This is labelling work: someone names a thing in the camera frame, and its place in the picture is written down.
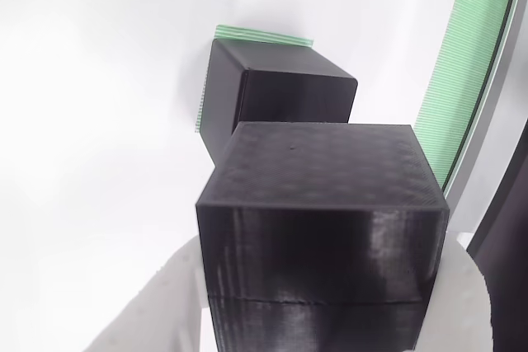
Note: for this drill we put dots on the black cube block with seam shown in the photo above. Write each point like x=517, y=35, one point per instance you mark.
x=321, y=224

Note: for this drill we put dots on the large black panel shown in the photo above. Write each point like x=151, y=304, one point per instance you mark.
x=511, y=245

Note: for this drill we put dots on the green striped paper strip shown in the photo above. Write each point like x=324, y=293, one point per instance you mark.
x=466, y=59

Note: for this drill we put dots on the green striped square marker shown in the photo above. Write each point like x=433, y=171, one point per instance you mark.
x=264, y=35

